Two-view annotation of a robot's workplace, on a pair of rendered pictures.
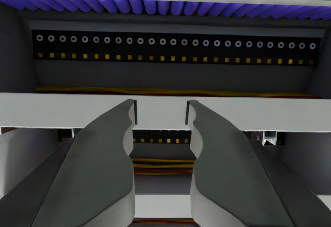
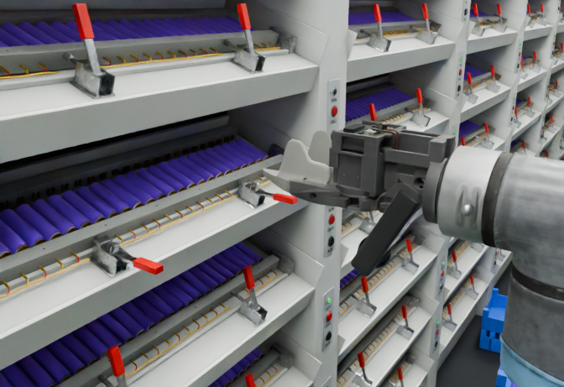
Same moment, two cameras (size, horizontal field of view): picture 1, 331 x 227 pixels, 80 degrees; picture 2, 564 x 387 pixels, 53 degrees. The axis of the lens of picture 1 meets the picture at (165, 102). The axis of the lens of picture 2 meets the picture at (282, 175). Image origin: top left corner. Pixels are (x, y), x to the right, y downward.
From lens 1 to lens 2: 65 cm
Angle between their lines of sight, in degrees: 72
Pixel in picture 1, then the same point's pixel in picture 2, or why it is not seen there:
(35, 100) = (275, 93)
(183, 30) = (101, 151)
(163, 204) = not seen: outside the picture
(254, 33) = (13, 172)
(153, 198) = not seen: outside the picture
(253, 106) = (128, 124)
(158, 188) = not seen: outside the picture
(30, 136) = not seen: outside the picture
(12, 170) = not seen: outside the picture
